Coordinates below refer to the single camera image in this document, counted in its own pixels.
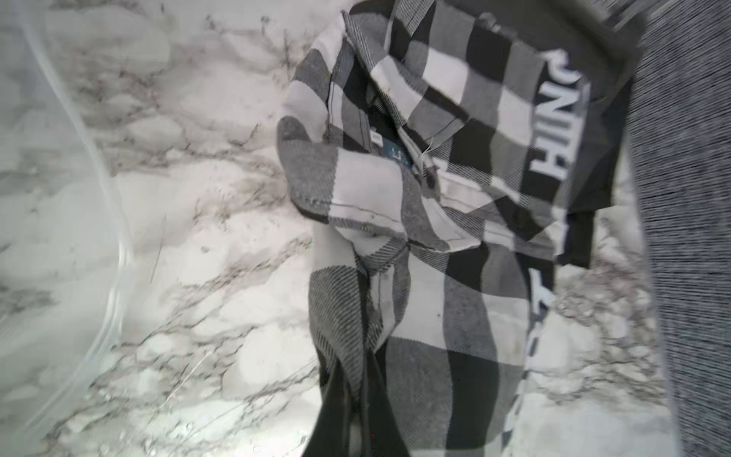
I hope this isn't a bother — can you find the black white plaid shirt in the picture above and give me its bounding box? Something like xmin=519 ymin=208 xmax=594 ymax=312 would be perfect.
xmin=277 ymin=1 xmax=647 ymax=456

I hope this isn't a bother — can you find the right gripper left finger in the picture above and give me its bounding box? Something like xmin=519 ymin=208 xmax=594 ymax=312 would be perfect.
xmin=302 ymin=361 xmax=351 ymax=457

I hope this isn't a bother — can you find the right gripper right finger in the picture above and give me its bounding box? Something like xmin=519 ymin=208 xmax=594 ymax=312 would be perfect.
xmin=361 ymin=352 xmax=410 ymax=457

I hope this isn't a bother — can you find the clear plastic vacuum bag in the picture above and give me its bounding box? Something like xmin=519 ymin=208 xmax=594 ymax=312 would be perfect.
xmin=1 ymin=1 xmax=131 ymax=456

